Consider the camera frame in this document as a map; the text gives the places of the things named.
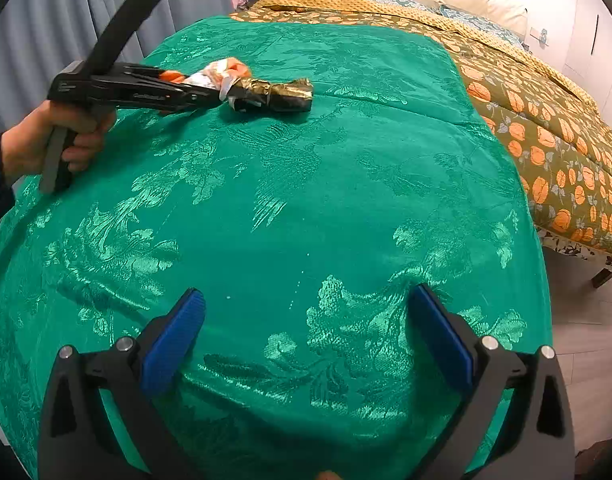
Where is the floral bed skirt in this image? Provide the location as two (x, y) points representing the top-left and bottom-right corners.
(536, 230), (612, 286)

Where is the green floral tablecloth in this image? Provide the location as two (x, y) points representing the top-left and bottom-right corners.
(0, 22), (553, 480)

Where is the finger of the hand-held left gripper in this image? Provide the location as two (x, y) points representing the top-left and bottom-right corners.
(183, 80), (235, 112)

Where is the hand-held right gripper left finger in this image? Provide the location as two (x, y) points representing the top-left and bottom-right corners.
(38, 287), (207, 480)

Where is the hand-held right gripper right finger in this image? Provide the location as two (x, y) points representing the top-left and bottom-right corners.
(408, 284), (576, 480)

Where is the orange and white wrapper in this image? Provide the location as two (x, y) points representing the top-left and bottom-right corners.
(158, 59), (251, 92)

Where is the white wardrobe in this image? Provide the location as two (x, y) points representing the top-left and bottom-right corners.
(561, 0), (612, 111)

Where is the grey-blue curtain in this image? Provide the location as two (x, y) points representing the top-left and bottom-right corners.
(0, 0), (237, 146)

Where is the gold foil wrapper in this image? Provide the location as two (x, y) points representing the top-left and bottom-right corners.
(228, 77), (314, 112)

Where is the teal patterned pillow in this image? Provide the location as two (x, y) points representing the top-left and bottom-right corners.
(438, 4), (524, 43)
(346, 0), (439, 13)

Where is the person's left hand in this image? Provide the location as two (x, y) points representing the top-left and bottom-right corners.
(0, 100), (117, 181)

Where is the yellow blanket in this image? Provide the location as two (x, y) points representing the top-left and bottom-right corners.
(248, 0), (599, 111)

